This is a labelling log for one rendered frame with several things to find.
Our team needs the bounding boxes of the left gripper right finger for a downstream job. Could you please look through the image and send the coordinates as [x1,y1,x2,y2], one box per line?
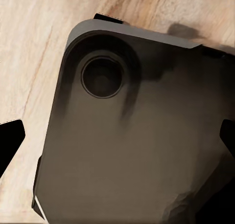
[219,119,235,159]

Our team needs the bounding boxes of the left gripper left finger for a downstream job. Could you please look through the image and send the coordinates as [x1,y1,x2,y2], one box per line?
[0,119,25,178]

